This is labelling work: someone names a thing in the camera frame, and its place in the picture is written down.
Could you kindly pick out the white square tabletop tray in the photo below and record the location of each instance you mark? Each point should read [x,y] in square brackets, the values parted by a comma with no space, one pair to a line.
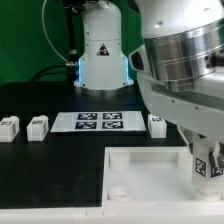
[151,174]

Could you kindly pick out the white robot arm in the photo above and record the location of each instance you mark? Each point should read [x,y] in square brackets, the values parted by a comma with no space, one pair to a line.
[176,48]

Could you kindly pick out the wrist camera housing white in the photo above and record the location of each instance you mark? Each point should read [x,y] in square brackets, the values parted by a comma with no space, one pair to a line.
[138,60]

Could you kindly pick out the white front rail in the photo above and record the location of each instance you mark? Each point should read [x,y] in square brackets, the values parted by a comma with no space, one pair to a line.
[112,213]

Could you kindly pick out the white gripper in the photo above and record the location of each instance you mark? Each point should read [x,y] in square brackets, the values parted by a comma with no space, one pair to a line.
[197,112]

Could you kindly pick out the black pole with cables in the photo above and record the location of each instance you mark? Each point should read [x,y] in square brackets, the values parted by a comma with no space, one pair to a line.
[71,65]

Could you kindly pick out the white marker sheet with tags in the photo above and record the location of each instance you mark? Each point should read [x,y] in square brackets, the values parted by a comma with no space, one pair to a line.
[98,121]

